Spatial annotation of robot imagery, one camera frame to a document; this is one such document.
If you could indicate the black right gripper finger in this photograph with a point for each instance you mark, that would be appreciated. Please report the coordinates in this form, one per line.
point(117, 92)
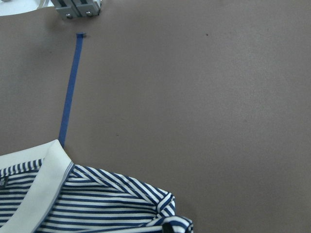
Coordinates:
point(167, 228)

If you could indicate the blue white striped polo shirt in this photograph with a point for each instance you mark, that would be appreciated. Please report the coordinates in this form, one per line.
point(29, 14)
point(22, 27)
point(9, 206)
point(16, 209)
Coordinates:
point(43, 191)

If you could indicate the blue tape short line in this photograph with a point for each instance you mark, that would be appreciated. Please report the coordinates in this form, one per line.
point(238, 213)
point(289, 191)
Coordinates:
point(70, 88)

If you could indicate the aluminium frame post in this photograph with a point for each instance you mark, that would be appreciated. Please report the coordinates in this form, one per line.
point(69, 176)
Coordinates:
point(69, 9)

